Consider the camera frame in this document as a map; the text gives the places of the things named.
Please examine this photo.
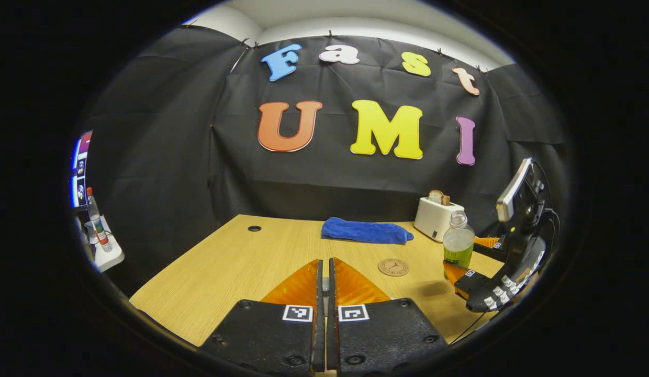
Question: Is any black backdrop cloth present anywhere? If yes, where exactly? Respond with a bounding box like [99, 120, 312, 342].
[86, 26, 571, 294]

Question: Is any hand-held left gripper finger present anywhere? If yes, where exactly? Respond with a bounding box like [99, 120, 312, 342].
[327, 257, 448, 375]
[199, 259, 325, 375]

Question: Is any blue towel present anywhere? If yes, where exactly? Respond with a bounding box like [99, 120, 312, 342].
[321, 217, 414, 245]

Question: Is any white toaster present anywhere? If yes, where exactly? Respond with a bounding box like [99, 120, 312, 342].
[413, 197, 465, 242]

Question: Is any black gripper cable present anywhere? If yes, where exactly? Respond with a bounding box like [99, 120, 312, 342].
[450, 306, 513, 345]

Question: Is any computer monitor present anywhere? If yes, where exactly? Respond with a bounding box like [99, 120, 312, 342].
[71, 131, 94, 207]

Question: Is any round wooden coaster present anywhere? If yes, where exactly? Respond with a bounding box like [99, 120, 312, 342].
[378, 259, 410, 277]

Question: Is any red cap plastic bottle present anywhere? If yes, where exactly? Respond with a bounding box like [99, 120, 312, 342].
[86, 187, 113, 253]

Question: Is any white side table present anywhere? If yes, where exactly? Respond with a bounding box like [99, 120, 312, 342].
[76, 215, 125, 273]

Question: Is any green label water bottle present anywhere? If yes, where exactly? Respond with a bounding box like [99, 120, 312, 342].
[442, 210, 475, 270]

